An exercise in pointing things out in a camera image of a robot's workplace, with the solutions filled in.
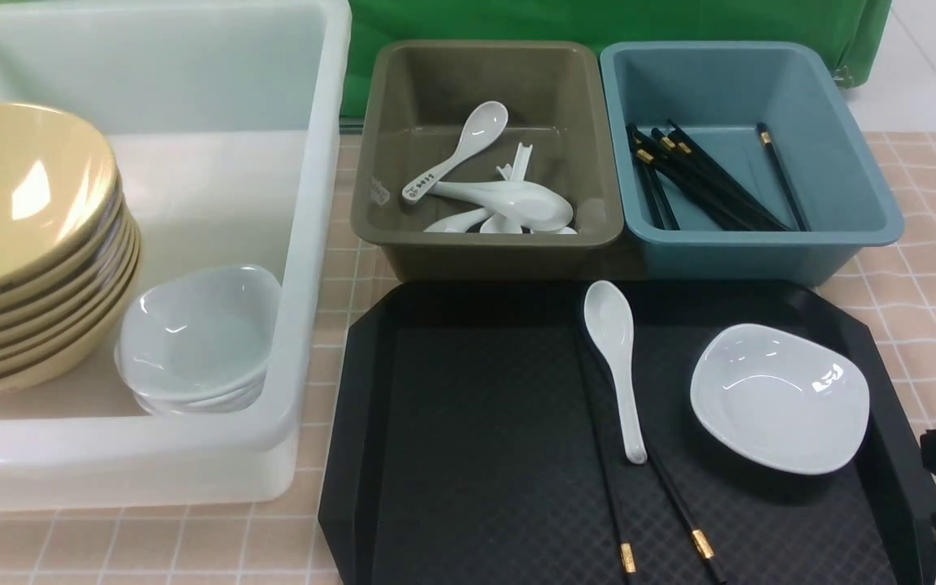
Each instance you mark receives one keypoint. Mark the white square sauce dish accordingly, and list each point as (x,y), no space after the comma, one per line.
(780,400)

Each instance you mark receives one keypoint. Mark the white ceramic spoon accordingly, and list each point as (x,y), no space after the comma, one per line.
(530,204)
(609,322)
(460,223)

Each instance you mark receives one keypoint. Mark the beige checked tablecloth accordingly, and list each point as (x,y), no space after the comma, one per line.
(891,289)

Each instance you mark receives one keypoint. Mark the teal blue plastic bin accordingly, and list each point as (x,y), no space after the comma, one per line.
(717,91)

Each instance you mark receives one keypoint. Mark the lone black chopstick in bin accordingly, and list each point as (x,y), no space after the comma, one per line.
(770,148)

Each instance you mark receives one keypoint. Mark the bundle of black chopsticks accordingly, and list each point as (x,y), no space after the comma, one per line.
(701,179)

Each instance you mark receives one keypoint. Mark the black plastic serving tray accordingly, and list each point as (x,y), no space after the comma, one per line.
(462,451)

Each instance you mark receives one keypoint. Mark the olive brown plastic bin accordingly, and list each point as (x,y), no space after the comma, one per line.
(420,97)

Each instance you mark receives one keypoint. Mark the white spoon with lettering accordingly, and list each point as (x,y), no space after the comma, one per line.
(486,123)

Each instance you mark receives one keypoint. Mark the stack of white dishes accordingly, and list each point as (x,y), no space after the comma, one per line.
(200,343)

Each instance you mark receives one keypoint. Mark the large white plastic tub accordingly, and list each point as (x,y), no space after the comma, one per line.
(224,120)

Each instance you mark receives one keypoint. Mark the stack of yellow bowls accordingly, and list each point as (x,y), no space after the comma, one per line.
(70,249)

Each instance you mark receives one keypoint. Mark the white ceramic spoon upright handle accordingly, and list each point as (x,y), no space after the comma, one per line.
(498,223)

